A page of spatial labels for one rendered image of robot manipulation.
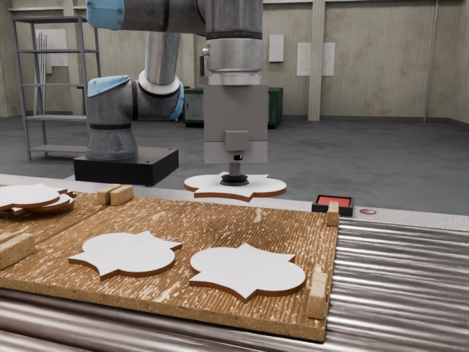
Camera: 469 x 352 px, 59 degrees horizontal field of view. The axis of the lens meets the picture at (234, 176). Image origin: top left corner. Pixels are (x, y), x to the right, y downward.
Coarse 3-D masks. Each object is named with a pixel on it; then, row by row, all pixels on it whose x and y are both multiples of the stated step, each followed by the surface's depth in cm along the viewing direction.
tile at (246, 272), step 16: (208, 256) 54; (224, 256) 54; (240, 256) 54; (256, 256) 54; (272, 256) 54; (288, 256) 54; (208, 272) 49; (224, 272) 49; (240, 272) 49; (256, 272) 49; (272, 272) 49; (288, 272) 49; (224, 288) 46; (240, 288) 46; (256, 288) 46; (272, 288) 46; (288, 288) 46
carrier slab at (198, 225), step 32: (96, 224) 68; (128, 224) 68; (160, 224) 68; (192, 224) 68; (224, 224) 68; (256, 224) 68; (288, 224) 68; (320, 224) 68; (32, 256) 56; (64, 256) 56; (192, 256) 56; (320, 256) 56; (32, 288) 49; (64, 288) 48; (96, 288) 47; (128, 288) 47; (160, 288) 47; (192, 288) 47; (224, 320) 43; (256, 320) 42; (288, 320) 41; (320, 320) 41
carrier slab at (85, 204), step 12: (84, 192) 86; (84, 204) 78; (96, 204) 78; (108, 204) 78; (36, 216) 71; (48, 216) 71; (60, 216) 71; (72, 216) 71; (84, 216) 71; (0, 228) 66; (12, 228) 66; (24, 228) 66; (36, 228) 66; (48, 228) 66; (60, 228) 66; (36, 240) 61
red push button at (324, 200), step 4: (320, 200) 82; (324, 200) 82; (328, 200) 82; (332, 200) 82; (336, 200) 82; (340, 200) 82; (344, 200) 82; (348, 200) 82; (324, 204) 80; (328, 204) 80; (340, 204) 80; (344, 204) 80; (348, 204) 80
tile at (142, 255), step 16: (96, 240) 59; (112, 240) 59; (128, 240) 59; (144, 240) 59; (160, 240) 59; (80, 256) 54; (96, 256) 54; (112, 256) 54; (128, 256) 54; (144, 256) 54; (160, 256) 54; (112, 272) 50; (128, 272) 50; (144, 272) 50; (160, 272) 51
